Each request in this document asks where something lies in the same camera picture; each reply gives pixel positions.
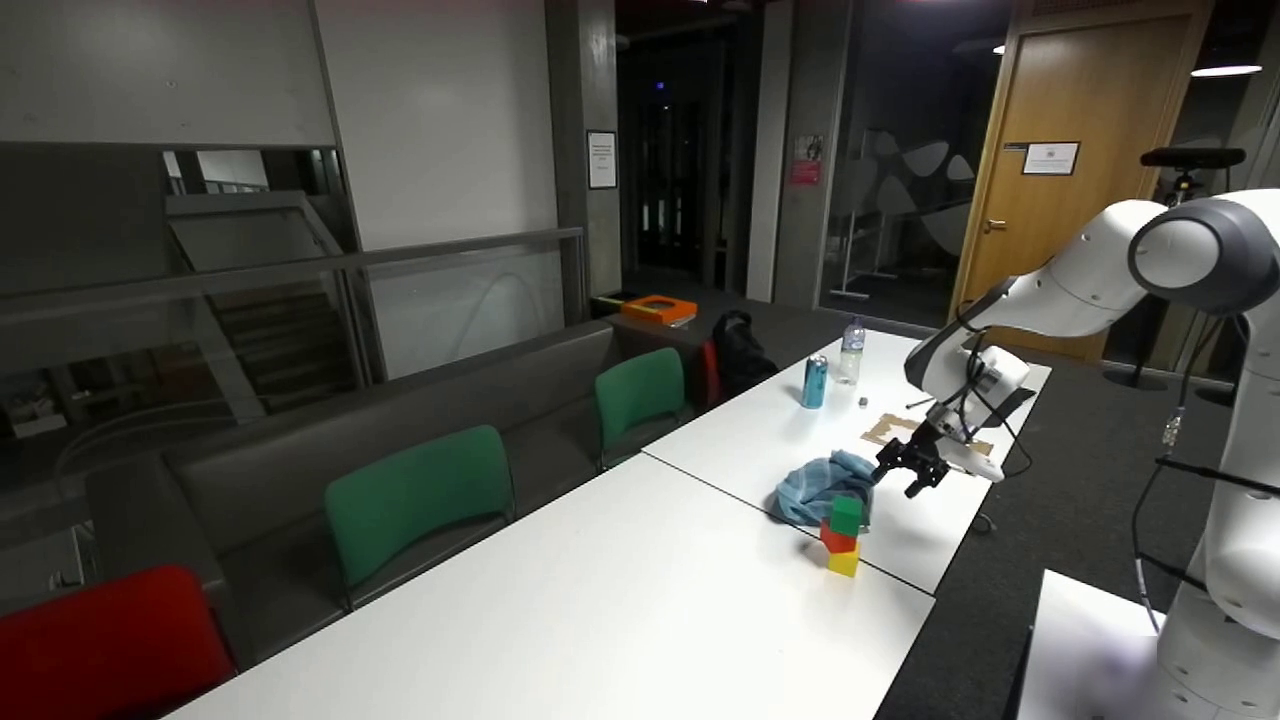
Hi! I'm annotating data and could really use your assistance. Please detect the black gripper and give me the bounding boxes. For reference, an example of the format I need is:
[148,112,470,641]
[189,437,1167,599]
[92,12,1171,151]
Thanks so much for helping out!
[875,424,946,501]

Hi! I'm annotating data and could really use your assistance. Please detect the blue striped cloth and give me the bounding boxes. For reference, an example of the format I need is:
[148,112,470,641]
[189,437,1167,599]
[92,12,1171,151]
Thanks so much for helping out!
[765,453,875,528]

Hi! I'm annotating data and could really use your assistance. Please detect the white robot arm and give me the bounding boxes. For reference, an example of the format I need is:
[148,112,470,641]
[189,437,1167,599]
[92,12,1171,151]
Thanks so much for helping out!
[875,187,1280,720]

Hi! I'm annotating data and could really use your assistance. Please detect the green cube block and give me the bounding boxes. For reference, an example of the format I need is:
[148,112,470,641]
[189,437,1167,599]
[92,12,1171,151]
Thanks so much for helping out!
[829,498,867,538]

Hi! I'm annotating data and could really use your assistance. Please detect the red cube block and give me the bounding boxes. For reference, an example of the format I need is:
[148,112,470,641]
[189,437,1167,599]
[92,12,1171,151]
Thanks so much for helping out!
[821,526,854,551]

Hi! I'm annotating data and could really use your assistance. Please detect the yellow cube block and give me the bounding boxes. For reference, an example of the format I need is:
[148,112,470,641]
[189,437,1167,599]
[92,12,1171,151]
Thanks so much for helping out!
[829,551,859,576]

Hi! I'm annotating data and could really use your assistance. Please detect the clear plastic bottle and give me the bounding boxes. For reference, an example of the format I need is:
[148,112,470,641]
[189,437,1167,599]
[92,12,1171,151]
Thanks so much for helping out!
[835,326,867,384]

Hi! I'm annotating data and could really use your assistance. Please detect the black red backpack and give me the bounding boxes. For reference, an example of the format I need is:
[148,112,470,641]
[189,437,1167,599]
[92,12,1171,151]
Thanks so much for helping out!
[695,310,777,407]

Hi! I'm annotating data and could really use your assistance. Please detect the far green chair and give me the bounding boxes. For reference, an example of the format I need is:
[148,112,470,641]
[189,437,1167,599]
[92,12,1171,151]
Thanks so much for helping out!
[594,347,687,450]

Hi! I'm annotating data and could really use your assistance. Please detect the green chair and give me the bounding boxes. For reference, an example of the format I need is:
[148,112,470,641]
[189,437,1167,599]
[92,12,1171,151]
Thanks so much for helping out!
[594,347,687,450]
[323,424,510,589]

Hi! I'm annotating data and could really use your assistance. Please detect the orange box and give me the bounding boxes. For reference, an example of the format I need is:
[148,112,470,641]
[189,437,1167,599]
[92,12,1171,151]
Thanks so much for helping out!
[618,297,700,328]

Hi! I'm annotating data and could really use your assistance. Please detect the wooden door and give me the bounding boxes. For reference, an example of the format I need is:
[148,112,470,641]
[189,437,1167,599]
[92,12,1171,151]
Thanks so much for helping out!
[950,0,1217,318]

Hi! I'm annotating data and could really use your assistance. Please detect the near green chair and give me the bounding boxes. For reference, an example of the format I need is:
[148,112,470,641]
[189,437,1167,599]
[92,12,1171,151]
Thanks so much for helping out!
[323,424,510,589]

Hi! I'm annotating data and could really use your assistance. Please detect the grey long sofa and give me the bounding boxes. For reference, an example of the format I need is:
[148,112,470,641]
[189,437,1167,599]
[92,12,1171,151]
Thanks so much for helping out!
[83,319,658,664]

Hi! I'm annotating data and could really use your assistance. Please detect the red chair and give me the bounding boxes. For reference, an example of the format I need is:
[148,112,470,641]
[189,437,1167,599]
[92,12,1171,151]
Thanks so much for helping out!
[0,564,230,720]

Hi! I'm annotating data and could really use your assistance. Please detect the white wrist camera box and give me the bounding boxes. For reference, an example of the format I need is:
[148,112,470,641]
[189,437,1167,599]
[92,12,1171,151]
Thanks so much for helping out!
[965,389,1036,437]

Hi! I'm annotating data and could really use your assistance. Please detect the camera on black stand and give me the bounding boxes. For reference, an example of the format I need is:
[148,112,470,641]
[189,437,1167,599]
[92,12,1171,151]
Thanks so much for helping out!
[1138,149,1246,205]

